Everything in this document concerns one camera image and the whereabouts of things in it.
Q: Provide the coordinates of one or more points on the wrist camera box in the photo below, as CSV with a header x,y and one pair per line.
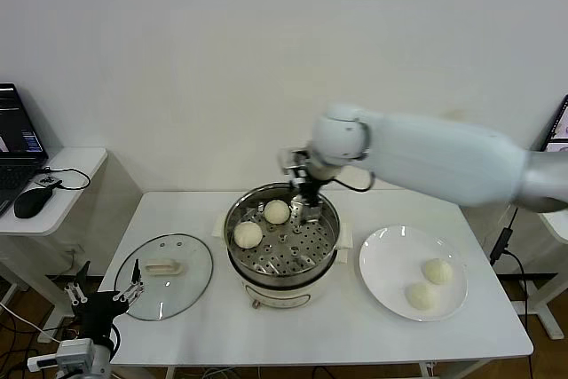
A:
x,y
293,161
75,352

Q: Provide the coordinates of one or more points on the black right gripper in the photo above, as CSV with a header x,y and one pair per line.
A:
x,y
310,190

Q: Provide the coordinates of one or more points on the white electric cooker pot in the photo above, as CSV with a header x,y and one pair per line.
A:
x,y
288,294

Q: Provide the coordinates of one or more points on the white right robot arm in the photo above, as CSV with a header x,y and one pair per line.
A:
x,y
444,157

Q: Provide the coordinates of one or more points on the white wall outlet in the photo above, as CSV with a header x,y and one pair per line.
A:
x,y
75,249

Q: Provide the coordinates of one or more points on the black computer mouse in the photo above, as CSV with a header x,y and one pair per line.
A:
x,y
30,203

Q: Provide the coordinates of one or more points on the white side desk with label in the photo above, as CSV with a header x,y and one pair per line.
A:
x,y
548,308

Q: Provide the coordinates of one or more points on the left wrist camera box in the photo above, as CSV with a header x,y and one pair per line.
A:
x,y
75,352

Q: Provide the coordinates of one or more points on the white steamed baozi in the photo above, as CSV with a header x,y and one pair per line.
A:
x,y
438,271
276,211
421,295
247,234

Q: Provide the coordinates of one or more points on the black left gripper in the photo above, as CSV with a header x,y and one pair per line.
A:
x,y
97,312

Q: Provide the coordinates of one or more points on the steel perforated steamer basket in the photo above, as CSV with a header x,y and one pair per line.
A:
x,y
310,246

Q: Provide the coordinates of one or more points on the white side desk with mouse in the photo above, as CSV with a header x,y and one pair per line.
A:
x,y
75,166

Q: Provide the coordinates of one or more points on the white round plate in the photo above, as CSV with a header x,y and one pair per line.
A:
x,y
390,263

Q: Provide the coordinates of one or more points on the black laptop with pale screen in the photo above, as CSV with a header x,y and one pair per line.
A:
x,y
560,126

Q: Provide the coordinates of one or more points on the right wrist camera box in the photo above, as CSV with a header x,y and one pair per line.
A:
x,y
293,161

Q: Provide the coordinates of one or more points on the black laptop with dark screen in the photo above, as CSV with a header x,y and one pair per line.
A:
x,y
18,130

